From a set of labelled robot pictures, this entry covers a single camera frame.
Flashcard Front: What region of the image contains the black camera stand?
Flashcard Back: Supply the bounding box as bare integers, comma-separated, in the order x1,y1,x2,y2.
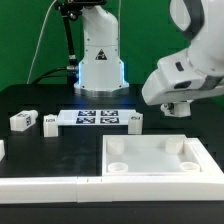
54,0,107,86

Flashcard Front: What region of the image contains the white square table top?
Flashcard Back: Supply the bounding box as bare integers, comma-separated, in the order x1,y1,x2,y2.
102,135,214,176

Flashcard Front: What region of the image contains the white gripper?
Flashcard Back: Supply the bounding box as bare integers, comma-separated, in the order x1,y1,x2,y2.
142,49,224,105

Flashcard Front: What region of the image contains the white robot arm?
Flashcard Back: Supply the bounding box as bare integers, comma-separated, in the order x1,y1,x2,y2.
75,0,224,105

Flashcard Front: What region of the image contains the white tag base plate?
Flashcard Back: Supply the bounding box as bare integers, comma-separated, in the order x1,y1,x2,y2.
57,109,135,126

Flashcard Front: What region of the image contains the black cable bundle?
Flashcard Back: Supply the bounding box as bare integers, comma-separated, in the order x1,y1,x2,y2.
32,66,80,85

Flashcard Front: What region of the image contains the white L-shaped fence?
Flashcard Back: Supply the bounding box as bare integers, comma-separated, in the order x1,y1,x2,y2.
0,137,224,204

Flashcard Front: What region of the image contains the white part left edge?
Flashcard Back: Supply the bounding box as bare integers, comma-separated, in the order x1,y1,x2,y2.
0,140,5,162

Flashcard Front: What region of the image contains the grey cable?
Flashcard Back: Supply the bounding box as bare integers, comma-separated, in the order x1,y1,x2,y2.
26,0,58,85

